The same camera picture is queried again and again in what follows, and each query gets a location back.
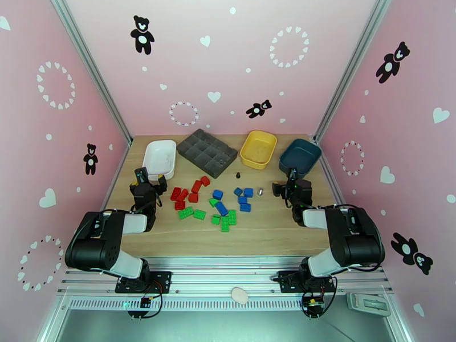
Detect dark blue plastic container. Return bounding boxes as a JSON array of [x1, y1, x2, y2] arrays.
[[278, 139, 323, 180]]

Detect white plastic container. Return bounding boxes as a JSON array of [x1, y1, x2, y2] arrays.
[[142, 139, 177, 181]]

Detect yellow plastic container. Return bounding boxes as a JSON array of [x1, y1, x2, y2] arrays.
[[239, 129, 278, 171]]

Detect grey compartment tray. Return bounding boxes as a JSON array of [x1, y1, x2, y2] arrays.
[[177, 128, 239, 180]]

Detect aluminium extrusion base rails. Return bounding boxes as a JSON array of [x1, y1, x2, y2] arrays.
[[56, 255, 394, 296]]

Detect perforated metal vent strip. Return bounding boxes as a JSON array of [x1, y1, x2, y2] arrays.
[[67, 296, 349, 312]]

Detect grey plastic clip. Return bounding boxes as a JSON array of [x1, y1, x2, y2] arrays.
[[346, 292, 391, 311]]

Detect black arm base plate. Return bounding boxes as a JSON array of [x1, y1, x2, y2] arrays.
[[278, 270, 336, 294], [115, 270, 173, 294]]

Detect black power cable with connector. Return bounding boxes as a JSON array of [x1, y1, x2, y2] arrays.
[[127, 280, 165, 320], [300, 276, 338, 320]]

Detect aluminium frame post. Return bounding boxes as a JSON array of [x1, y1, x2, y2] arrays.
[[48, 0, 133, 146], [312, 0, 394, 143]]

